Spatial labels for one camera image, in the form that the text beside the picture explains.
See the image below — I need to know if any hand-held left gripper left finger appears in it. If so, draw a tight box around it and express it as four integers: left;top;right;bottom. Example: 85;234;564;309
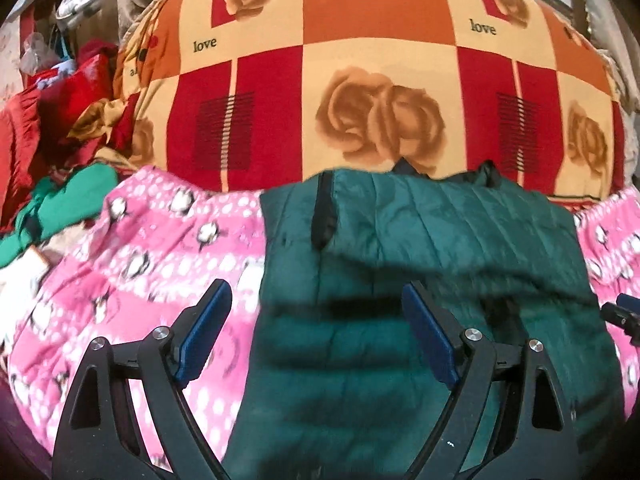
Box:
52;280;232;480

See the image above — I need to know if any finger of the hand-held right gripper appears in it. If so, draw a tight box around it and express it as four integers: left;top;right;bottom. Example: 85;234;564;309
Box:
600;293;640;347

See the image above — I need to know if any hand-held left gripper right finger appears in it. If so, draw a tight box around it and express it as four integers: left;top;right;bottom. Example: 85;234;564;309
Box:
400;281;581;480

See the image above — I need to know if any dark green quilted jacket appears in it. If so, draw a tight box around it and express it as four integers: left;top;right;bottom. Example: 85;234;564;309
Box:
220;160;626;480

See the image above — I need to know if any pink penguin print blanket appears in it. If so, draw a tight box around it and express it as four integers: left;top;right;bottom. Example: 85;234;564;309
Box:
7;165;640;467

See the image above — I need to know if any white glove with orange cuff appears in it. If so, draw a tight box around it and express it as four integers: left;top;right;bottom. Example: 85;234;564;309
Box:
0;245;53;313

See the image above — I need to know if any bright green cloth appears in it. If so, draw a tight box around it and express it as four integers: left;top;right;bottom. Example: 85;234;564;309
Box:
0;163;121;267

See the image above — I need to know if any gold satin cloth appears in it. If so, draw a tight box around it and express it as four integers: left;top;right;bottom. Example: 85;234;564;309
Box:
66;91;143;147

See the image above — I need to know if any red cloth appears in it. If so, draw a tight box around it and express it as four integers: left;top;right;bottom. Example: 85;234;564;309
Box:
0;42;122;228

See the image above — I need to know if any rose print checked blanket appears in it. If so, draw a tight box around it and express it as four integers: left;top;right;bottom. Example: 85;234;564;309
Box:
112;0;628;202

